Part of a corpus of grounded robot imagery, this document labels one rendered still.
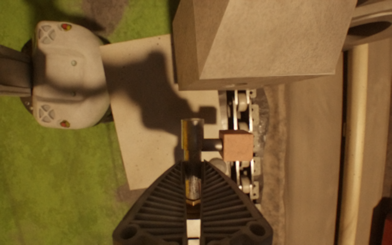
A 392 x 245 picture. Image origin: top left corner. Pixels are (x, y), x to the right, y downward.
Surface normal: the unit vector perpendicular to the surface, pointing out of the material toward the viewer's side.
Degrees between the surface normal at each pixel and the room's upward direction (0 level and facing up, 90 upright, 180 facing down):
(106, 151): 0
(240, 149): 0
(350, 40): 49
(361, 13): 29
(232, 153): 0
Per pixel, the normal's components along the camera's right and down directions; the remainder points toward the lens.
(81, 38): 0.50, -0.24
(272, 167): -0.32, 0.14
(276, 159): -0.74, 0.12
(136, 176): 0.03, 0.11
